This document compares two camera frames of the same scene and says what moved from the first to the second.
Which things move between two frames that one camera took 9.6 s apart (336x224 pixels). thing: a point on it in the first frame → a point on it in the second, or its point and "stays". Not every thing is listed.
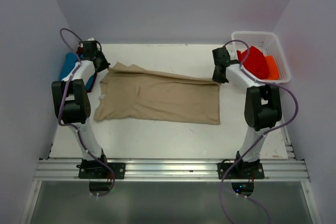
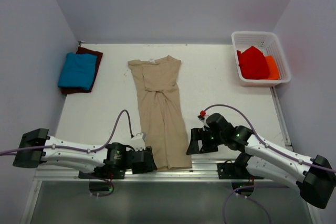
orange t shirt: (274, 72) stays
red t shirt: (256, 63) stays
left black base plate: (99, 170) stays
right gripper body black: (219, 78) → (209, 140)
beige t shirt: (132, 93) → (156, 80)
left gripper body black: (103, 62) → (139, 170)
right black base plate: (241, 171) stays
